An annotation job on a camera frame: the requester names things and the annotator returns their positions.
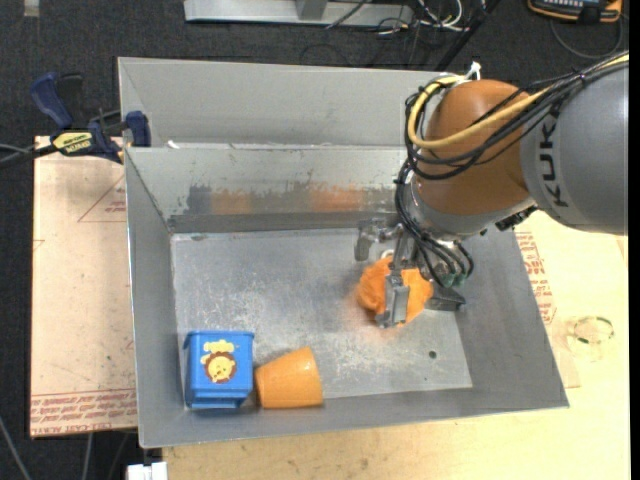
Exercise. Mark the grey metal bin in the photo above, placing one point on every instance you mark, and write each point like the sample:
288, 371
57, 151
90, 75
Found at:
280, 288

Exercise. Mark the brown cardboard board red print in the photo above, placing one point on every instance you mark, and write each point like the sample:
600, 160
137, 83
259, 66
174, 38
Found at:
80, 288

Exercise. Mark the blue box with lion print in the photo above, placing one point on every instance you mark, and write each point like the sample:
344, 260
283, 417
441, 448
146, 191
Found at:
217, 368

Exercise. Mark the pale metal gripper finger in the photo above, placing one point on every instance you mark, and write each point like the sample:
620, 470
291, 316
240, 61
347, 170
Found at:
396, 304

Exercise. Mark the orange cup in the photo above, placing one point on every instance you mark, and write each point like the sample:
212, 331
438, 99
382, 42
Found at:
290, 380

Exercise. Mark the clear glass cup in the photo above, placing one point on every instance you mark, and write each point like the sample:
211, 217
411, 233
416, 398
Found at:
595, 335

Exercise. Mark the orange fuzzy toy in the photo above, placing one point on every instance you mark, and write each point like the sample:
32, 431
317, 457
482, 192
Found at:
371, 288

